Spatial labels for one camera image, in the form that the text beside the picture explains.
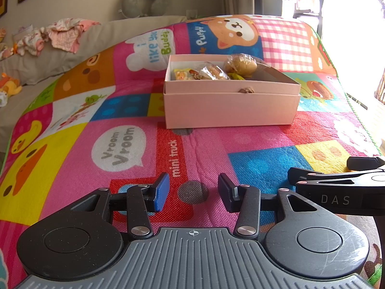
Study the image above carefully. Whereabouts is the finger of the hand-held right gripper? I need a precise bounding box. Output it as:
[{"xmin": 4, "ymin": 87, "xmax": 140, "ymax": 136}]
[
  {"xmin": 287, "ymin": 167, "xmax": 385, "ymax": 185},
  {"xmin": 346, "ymin": 156, "xmax": 385, "ymax": 173}
]

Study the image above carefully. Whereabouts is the pink cardboard box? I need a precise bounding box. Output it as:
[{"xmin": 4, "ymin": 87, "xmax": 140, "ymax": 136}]
[{"xmin": 163, "ymin": 53, "xmax": 301, "ymax": 129}]

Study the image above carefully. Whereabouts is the orange plush toy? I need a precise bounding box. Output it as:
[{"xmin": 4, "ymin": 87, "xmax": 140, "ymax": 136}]
[{"xmin": 0, "ymin": 72, "xmax": 23, "ymax": 97}]

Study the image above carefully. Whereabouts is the cartoon print cookie packet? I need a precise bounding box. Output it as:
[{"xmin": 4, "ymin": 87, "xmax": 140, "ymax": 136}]
[{"xmin": 174, "ymin": 68, "xmax": 197, "ymax": 81}]

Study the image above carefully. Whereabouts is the clear bag of brown pastries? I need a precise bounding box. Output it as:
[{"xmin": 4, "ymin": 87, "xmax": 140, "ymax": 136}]
[{"xmin": 195, "ymin": 62, "xmax": 231, "ymax": 80}]

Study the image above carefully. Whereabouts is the colourful cartoon play mat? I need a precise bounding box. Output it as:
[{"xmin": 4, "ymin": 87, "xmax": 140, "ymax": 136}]
[{"xmin": 0, "ymin": 14, "xmax": 385, "ymax": 289}]

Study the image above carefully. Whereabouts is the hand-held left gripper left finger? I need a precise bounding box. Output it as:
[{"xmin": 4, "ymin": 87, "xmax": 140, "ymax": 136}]
[{"xmin": 71, "ymin": 173, "xmax": 170, "ymax": 238}]

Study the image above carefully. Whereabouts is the pile of pink white clothes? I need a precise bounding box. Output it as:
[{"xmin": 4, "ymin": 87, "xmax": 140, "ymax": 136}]
[{"xmin": 0, "ymin": 18, "xmax": 101, "ymax": 61}]

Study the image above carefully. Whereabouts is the brown bun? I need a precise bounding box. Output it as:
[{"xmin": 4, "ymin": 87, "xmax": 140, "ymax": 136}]
[{"xmin": 223, "ymin": 53, "xmax": 268, "ymax": 77}]

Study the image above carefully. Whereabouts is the wicker basket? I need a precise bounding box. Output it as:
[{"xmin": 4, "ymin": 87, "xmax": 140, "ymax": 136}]
[{"xmin": 374, "ymin": 69, "xmax": 385, "ymax": 106}]

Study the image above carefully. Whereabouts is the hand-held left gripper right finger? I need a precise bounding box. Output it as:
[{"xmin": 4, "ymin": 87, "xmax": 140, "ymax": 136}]
[{"xmin": 218, "ymin": 173, "xmax": 319, "ymax": 238}]

